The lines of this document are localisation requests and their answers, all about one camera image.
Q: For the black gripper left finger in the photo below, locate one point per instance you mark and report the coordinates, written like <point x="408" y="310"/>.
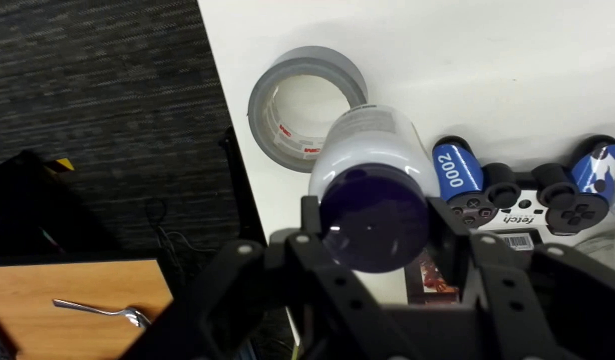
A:
<point x="306" y="307"/>

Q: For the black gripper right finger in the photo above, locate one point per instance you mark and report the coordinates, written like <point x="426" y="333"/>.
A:
<point x="539" y="307"/>

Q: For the white bottle with blue cap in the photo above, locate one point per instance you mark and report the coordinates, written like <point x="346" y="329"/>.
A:
<point x="373" y="212"/>

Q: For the grey masking tape roll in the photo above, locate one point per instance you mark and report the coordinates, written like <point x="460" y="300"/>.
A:
<point x="259" y="113"/>

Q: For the dark framed picture card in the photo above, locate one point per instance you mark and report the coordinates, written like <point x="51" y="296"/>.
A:
<point x="435" y="281"/>

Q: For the metal spoon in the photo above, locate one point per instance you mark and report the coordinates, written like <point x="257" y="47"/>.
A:
<point x="107" y="310"/>

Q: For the wooden desk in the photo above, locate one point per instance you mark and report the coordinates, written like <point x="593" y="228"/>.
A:
<point x="66" y="333"/>

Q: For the black computer tower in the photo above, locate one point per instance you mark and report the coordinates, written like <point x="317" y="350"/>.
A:
<point x="33" y="207"/>

